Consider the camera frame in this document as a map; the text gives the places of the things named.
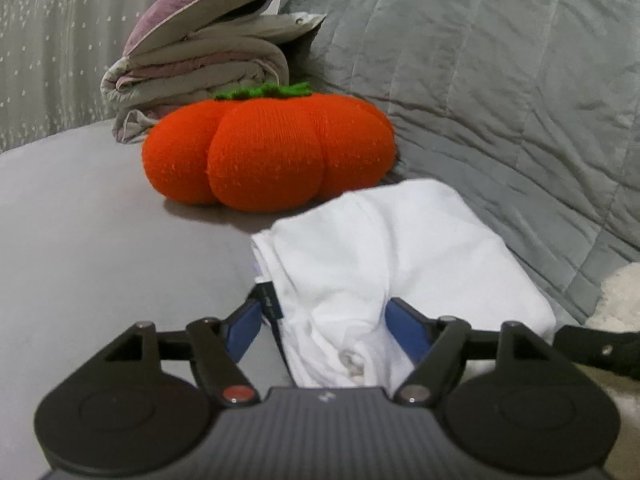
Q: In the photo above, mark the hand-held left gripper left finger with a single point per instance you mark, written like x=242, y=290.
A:
x=245, y=332

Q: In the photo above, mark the white long-sleeve shirt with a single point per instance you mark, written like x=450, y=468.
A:
x=400, y=280

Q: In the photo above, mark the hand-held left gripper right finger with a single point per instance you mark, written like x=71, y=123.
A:
x=407, y=327

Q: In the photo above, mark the white plush toy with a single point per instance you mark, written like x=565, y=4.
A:
x=622, y=300

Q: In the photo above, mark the grey star-print curtain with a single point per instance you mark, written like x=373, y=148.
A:
x=55, y=35

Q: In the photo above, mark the orange pumpkin cushion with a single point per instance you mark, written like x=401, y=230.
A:
x=270, y=150

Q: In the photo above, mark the grey quilted blanket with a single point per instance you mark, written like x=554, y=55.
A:
x=500, y=100

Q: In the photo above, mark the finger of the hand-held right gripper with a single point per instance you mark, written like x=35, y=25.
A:
x=600, y=350

